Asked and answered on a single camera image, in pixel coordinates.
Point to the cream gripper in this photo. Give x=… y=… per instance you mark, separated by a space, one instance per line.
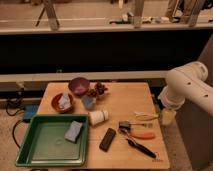
x=168 y=116

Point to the black dish brush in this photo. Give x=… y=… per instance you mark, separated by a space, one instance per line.
x=125 y=128

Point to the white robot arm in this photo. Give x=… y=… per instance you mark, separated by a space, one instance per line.
x=185 y=82

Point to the purple bowl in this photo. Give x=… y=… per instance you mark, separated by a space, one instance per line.
x=79 y=86

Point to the red bowl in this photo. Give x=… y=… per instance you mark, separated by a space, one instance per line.
x=56 y=107

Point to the orange carrot toy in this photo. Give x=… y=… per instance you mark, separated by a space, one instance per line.
x=144 y=136

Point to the black remote control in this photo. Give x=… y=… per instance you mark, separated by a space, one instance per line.
x=107 y=139

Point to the white paper cup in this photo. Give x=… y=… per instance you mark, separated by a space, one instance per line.
x=97 y=117

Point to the bunch of dark grapes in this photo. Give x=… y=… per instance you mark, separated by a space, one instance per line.
x=99 y=89

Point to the blue cup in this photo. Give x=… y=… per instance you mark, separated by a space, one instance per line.
x=88 y=102

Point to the blue sponge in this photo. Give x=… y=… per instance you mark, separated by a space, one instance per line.
x=73 y=131

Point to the white blue packet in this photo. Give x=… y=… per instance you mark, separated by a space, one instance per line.
x=64 y=101

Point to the green plastic tray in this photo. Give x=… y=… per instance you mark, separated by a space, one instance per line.
x=44 y=143

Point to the blue box on floor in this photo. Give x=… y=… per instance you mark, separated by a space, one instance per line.
x=30 y=111

